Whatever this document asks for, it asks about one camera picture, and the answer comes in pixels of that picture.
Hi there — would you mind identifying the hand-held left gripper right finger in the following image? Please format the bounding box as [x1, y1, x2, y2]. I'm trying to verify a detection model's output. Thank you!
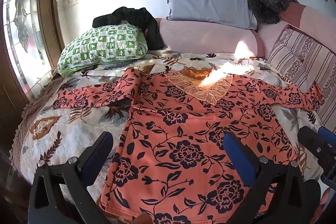
[223, 132, 322, 224]

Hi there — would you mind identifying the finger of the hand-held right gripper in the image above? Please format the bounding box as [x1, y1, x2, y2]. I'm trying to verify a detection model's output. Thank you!
[297, 126, 336, 161]
[317, 126, 336, 136]

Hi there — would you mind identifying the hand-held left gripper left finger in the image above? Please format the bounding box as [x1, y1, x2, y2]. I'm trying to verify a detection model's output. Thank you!
[28, 131, 114, 224]

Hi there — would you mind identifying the orange floral shirt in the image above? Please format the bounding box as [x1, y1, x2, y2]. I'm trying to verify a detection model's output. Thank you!
[59, 67, 326, 224]

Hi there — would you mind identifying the leaf print fleece blanket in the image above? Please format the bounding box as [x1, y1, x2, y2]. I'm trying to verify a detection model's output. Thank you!
[10, 52, 326, 188]

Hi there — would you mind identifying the striped floral quilt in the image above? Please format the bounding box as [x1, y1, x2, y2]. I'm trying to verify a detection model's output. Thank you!
[265, 26, 336, 132]

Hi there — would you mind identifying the green checkered pillow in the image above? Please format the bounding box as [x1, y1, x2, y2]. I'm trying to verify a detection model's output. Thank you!
[57, 21, 149, 76]

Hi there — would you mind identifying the pink blanket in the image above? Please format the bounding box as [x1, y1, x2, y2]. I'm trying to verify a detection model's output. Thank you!
[257, 2, 336, 56]

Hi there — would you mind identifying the pink bolster cushion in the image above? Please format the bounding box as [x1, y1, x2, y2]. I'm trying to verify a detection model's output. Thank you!
[155, 18, 265, 59]

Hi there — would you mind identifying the dark furry cushion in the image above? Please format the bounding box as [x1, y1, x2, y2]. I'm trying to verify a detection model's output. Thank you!
[247, 0, 289, 25]

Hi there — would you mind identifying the black garment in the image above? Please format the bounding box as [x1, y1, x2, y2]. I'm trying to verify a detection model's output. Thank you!
[92, 7, 165, 51]

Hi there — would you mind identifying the stained glass door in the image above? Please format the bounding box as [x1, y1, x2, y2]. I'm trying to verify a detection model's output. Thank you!
[0, 0, 53, 101]

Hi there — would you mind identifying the wooden door frame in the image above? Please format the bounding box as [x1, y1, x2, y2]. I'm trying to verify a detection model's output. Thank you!
[37, 0, 66, 69]

